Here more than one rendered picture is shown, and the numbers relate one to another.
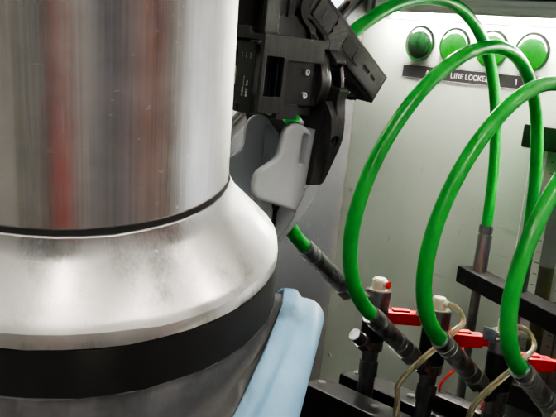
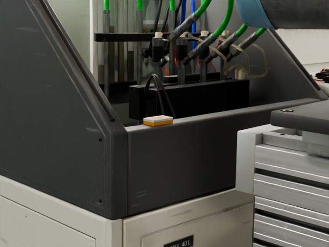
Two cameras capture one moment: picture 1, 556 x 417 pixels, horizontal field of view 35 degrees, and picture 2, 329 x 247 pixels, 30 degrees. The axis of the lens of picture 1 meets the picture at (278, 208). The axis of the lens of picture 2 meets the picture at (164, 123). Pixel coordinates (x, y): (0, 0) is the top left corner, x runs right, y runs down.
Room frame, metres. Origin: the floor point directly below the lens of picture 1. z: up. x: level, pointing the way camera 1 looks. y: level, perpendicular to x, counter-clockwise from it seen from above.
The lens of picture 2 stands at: (0.88, 1.35, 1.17)
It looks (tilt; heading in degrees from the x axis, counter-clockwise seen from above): 11 degrees down; 272
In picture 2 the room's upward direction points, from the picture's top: 1 degrees clockwise
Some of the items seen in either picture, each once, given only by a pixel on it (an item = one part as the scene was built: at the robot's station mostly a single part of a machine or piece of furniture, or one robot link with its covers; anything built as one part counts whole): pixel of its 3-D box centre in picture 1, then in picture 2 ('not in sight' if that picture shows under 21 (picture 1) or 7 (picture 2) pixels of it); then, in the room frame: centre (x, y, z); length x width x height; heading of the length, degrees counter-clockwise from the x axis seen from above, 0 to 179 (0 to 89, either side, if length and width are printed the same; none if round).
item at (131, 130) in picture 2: not in sight; (231, 147); (0.77, 0.05, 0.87); 0.62 x 0.04 x 0.16; 45
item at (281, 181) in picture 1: (279, 184); not in sight; (0.62, 0.00, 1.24); 0.06 x 0.03 x 0.09; 135
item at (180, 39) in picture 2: (418, 406); (184, 79); (0.87, -0.17, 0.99); 0.05 x 0.03 x 0.21; 135
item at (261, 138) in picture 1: (250, 176); not in sight; (0.65, 0.02, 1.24); 0.06 x 0.03 x 0.09; 135
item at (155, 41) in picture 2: (360, 381); (160, 81); (0.93, -0.11, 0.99); 0.05 x 0.03 x 0.21; 135
